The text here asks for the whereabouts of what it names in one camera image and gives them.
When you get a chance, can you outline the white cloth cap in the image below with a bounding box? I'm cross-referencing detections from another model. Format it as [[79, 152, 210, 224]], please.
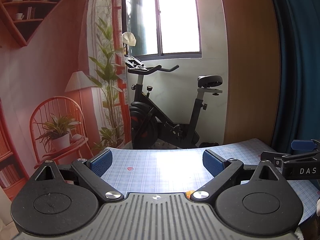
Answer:
[[122, 32, 137, 47]]

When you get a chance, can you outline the blue plaid tablecloth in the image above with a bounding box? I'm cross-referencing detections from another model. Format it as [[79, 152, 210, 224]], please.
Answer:
[[100, 137, 320, 225]]

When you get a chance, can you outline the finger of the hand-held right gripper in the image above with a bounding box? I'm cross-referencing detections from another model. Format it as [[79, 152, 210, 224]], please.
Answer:
[[282, 139, 320, 158], [261, 151, 285, 168]]

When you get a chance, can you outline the window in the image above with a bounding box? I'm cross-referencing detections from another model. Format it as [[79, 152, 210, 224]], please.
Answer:
[[115, 0, 202, 60]]

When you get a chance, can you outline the black exercise bike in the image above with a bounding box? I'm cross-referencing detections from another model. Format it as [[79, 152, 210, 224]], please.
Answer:
[[124, 54, 223, 149]]

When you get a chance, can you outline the wooden wardrobe panel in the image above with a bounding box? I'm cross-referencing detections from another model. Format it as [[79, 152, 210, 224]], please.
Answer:
[[217, 0, 280, 145]]

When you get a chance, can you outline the dark blue curtain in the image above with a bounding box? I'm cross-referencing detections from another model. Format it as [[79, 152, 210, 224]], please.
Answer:
[[266, 0, 320, 150]]

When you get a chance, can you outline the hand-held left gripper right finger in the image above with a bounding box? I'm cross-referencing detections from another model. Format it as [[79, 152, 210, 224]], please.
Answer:
[[190, 149, 280, 203]]

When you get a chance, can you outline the wall poster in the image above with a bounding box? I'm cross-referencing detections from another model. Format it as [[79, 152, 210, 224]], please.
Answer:
[[0, 0, 133, 203]]

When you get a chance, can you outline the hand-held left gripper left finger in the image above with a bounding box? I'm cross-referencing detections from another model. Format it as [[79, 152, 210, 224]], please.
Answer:
[[35, 149, 125, 203]]

